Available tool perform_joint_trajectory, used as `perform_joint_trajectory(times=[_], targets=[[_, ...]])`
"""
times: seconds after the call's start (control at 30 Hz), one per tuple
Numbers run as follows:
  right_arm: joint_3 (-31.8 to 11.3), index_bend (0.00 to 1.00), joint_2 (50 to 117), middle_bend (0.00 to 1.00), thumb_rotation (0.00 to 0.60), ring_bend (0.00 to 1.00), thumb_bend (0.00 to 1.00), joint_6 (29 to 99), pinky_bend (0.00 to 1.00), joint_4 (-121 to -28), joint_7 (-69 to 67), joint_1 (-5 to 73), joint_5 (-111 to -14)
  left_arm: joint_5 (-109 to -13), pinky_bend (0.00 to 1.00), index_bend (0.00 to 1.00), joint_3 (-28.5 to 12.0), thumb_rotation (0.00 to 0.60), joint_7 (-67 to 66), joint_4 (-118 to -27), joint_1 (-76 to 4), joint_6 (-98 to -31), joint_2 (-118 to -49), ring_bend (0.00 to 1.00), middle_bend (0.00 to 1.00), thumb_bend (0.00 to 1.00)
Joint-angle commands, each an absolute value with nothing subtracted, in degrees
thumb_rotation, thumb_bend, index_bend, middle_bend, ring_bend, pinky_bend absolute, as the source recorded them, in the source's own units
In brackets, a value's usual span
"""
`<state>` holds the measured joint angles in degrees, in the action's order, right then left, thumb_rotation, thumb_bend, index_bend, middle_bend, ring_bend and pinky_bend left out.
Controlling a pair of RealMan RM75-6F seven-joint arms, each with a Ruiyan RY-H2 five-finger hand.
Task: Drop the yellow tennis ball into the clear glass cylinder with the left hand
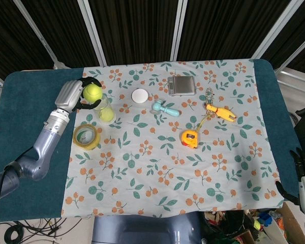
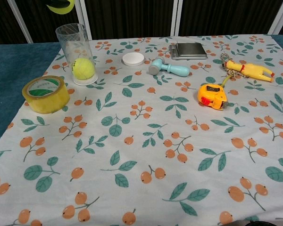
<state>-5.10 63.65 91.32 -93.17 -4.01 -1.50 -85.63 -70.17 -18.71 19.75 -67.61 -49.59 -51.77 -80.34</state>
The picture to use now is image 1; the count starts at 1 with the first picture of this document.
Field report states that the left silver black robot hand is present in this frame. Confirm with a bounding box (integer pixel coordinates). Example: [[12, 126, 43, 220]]
[[54, 77, 103, 113]]

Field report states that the yellow tennis ball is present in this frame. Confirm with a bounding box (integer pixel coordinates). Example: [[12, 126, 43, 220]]
[[98, 106, 115, 124], [82, 84, 103, 103]]

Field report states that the clear tube with tennis ball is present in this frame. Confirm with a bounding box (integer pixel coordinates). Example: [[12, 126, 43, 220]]
[[93, 94, 116, 126]]

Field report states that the teal table cover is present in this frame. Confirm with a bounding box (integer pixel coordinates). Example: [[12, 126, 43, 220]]
[[0, 58, 303, 223]]

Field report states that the yellow packing tape roll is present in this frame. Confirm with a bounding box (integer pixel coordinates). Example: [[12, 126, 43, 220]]
[[73, 124, 101, 151]]

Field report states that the cardboard box of clutter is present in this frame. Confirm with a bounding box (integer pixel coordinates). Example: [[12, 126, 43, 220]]
[[204, 202, 305, 244]]

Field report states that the white round lid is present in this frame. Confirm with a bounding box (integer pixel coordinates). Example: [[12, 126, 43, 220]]
[[131, 87, 149, 105]]

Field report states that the light blue handheld fan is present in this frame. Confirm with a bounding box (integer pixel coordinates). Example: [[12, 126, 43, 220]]
[[150, 100, 181, 117]]

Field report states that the floral patterned tablecloth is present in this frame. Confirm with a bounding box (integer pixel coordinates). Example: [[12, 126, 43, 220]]
[[60, 59, 285, 218]]

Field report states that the silver digital pocket scale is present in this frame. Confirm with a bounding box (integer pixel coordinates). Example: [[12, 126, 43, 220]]
[[167, 75, 196, 97]]

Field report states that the yellow tape measure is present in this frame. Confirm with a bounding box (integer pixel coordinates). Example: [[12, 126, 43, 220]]
[[181, 116, 210, 149]]

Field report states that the grey robot torso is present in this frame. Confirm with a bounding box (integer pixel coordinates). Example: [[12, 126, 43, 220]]
[[91, 211, 209, 244]]

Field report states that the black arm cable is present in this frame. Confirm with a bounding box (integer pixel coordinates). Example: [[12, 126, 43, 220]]
[[0, 146, 36, 232]]

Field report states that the colourful bead keychain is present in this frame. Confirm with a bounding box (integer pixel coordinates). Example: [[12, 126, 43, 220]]
[[204, 87, 216, 108]]

